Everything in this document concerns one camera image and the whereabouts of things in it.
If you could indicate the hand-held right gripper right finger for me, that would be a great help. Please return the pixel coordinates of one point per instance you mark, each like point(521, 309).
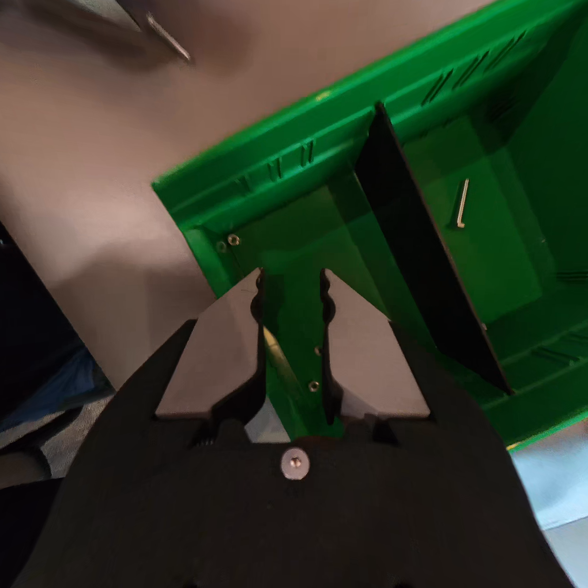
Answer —
point(367, 367)

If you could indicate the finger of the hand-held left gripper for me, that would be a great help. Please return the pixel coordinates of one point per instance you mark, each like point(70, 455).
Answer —
point(105, 11)

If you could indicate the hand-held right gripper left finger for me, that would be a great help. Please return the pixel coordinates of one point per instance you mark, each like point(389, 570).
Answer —
point(216, 363)

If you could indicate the green plastic bin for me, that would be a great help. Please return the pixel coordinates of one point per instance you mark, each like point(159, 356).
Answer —
point(505, 275)

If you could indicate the black bin divider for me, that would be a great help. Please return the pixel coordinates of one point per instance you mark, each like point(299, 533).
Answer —
point(413, 229)

